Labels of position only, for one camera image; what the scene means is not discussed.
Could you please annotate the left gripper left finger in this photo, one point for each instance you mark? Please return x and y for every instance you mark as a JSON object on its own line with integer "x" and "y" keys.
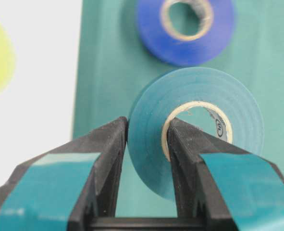
{"x": 63, "y": 189}

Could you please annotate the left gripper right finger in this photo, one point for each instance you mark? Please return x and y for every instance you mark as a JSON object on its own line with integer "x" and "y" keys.
{"x": 227, "y": 187}

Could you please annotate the green tape roll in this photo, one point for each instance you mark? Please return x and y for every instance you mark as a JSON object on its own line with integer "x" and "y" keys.
{"x": 228, "y": 101}

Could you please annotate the blue tape roll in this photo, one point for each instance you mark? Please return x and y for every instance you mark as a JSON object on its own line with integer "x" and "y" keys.
{"x": 164, "y": 41}

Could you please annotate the white plastic case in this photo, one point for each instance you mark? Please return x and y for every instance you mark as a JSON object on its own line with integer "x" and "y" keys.
{"x": 36, "y": 107}

